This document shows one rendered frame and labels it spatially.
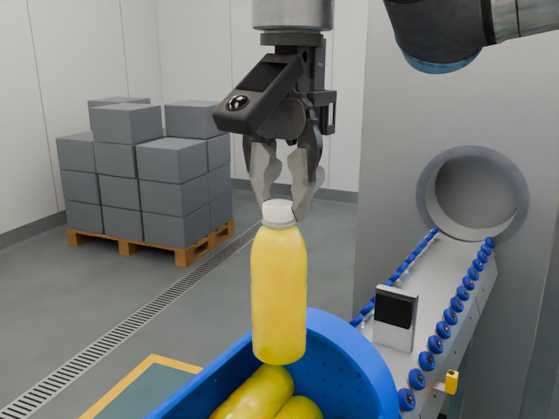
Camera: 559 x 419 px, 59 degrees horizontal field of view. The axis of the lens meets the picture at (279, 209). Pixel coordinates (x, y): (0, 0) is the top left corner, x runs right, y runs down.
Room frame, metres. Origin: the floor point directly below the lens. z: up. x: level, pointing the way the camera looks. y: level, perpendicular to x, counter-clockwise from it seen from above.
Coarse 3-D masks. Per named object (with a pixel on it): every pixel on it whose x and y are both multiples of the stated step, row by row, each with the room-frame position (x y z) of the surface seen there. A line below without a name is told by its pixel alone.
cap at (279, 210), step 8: (272, 200) 0.57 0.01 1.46; (280, 200) 0.57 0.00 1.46; (288, 200) 0.57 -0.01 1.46; (264, 208) 0.55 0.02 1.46; (272, 208) 0.54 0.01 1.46; (280, 208) 0.54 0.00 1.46; (288, 208) 0.55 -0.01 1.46; (264, 216) 0.55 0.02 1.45; (272, 216) 0.54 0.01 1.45; (280, 216) 0.54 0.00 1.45; (288, 216) 0.55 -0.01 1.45
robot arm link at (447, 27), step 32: (384, 0) 0.56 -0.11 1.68; (416, 0) 0.52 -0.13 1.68; (448, 0) 0.53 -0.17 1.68; (480, 0) 0.53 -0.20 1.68; (512, 0) 0.51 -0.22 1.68; (544, 0) 0.50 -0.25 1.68; (416, 32) 0.55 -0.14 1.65; (448, 32) 0.54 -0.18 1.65; (480, 32) 0.53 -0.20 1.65; (512, 32) 0.53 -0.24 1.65; (416, 64) 0.59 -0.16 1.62; (448, 64) 0.57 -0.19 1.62
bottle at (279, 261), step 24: (264, 240) 0.54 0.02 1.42; (288, 240) 0.54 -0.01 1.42; (264, 264) 0.53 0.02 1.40; (288, 264) 0.53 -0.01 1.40; (264, 288) 0.53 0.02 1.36; (288, 288) 0.53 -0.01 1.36; (264, 312) 0.53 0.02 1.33; (288, 312) 0.53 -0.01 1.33; (264, 336) 0.53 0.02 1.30; (288, 336) 0.53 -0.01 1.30; (264, 360) 0.53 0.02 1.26; (288, 360) 0.53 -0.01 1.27
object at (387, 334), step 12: (384, 288) 1.07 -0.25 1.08; (396, 288) 1.07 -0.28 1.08; (384, 300) 1.05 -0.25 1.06; (396, 300) 1.03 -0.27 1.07; (408, 300) 1.02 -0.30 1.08; (384, 312) 1.05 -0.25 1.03; (396, 312) 1.03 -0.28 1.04; (408, 312) 1.02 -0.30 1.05; (384, 324) 1.06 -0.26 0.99; (396, 324) 1.03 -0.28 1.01; (408, 324) 1.02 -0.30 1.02; (372, 336) 1.08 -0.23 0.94; (384, 336) 1.06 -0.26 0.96; (396, 336) 1.05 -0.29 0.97; (408, 336) 1.03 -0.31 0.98; (396, 348) 1.04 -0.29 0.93; (408, 348) 1.03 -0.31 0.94
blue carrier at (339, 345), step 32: (320, 320) 0.67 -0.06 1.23; (224, 352) 0.63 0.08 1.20; (320, 352) 0.70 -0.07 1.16; (352, 352) 0.62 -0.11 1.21; (192, 384) 0.55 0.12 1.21; (224, 384) 0.70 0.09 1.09; (320, 384) 0.70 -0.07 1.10; (352, 384) 0.67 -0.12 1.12; (384, 384) 0.62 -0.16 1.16; (160, 416) 0.49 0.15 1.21; (192, 416) 0.63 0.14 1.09; (352, 416) 0.67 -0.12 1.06; (384, 416) 0.58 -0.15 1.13
